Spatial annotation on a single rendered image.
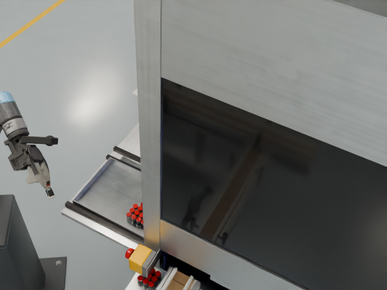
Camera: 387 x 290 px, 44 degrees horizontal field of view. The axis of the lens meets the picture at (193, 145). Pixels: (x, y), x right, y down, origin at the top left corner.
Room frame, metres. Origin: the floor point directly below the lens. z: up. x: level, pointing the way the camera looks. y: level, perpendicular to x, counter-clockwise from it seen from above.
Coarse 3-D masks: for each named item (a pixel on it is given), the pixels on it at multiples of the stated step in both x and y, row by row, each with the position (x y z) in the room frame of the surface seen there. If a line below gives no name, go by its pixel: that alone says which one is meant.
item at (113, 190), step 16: (112, 160) 1.28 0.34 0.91; (96, 176) 1.19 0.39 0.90; (112, 176) 1.21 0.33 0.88; (128, 176) 1.22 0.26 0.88; (80, 192) 1.09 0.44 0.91; (96, 192) 1.12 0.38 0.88; (112, 192) 1.13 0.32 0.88; (128, 192) 1.13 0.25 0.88; (96, 208) 1.04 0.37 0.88; (112, 208) 1.05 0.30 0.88; (128, 208) 1.05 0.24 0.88; (128, 224) 0.98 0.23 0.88
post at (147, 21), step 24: (144, 0) 0.82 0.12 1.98; (144, 24) 0.83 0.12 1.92; (144, 48) 0.83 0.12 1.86; (144, 72) 0.83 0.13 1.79; (144, 96) 0.83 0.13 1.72; (144, 120) 0.83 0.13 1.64; (144, 144) 0.83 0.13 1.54; (144, 168) 0.83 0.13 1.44; (144, 192) 0.83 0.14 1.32; (144, 216) 0.83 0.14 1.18; (144, 240) 0.84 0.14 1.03
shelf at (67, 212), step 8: (136, 128) 1.50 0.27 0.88; (128, 136) 1.44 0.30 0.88; (136, 136) 1.45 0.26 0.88; (120, 144) 1.39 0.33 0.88; (128, 144) 1.40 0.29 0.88; (136, 144) 1.40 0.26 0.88; (112, 152) 1.34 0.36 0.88; (136, 152) 1.35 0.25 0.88; (72, 200) 1.07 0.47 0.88; (64, 208) 1.03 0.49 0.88; (72, 216) 1.00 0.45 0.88; (80, 216) 1.00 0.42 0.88; (88, 224) 0.97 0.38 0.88; (96, 224) 0.97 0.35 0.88; (104, 232) 0.94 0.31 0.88; (112, 232) 0.94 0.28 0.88; (112, 240) 0.91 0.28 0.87; (120, 240) 0.91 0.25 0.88; (128, 240) 0.91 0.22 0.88; (128, 248) 0.88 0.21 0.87
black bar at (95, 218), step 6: (66, 204) 1.04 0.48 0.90; (72, 204) 1.04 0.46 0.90; (78, 210) 1.01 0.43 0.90; (84, 210) 1.02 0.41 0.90; (90, 216) 0.99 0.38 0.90; (96, 216) 0.99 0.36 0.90; (96, 222) 0.98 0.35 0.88; (102, 222) 0.97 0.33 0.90; (108, 222) 0.97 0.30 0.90; (114, 228) 0.95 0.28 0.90; (120, 228) 0.95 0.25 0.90; (120, 234) 0.93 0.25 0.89; (126, 234) 0.92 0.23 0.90; (132, 234) 0.93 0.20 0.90; (132, 240) 0.91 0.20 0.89; (138, 240) 0.90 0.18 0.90
